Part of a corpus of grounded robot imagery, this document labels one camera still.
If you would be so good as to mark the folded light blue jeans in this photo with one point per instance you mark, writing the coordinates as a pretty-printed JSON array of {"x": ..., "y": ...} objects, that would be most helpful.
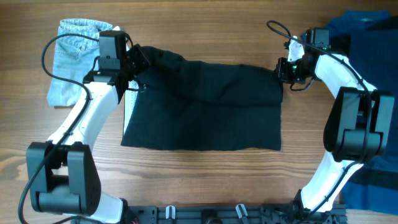
[{"x": 73, "y": 58}]

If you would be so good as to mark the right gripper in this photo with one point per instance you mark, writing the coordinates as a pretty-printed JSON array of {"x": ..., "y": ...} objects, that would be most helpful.
[{"x": 282, "y": 63}]

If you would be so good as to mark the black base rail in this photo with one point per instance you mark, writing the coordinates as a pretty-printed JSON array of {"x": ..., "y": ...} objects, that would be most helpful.
[{"x": 264, "y": 214}]

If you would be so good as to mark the black shorts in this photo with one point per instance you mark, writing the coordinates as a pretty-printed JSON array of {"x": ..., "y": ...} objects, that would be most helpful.
[{"x": 194, "y": 105}]

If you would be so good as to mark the blue polo shirt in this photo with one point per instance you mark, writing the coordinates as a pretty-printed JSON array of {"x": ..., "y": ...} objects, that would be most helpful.
[{"x": 372, "y": 188}]

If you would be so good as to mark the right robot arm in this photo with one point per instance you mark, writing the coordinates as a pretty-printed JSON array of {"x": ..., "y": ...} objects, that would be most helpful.
[{"x": 357, "y": 128}]

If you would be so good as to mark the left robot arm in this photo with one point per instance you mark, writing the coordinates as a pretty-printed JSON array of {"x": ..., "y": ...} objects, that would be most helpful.
[{"x": 63, "y": 178}]

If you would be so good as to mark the black t-shirt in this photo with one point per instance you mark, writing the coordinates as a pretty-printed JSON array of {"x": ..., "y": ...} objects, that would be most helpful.
[{"x": 342, "y": 29}]

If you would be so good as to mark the dark navy shirt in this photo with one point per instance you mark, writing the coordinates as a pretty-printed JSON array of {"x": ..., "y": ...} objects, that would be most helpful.
[{"x": 373, "y": 54}]

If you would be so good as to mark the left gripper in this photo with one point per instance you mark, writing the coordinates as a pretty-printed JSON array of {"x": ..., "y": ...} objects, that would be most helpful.
[{"x": 137, "y": 52}]

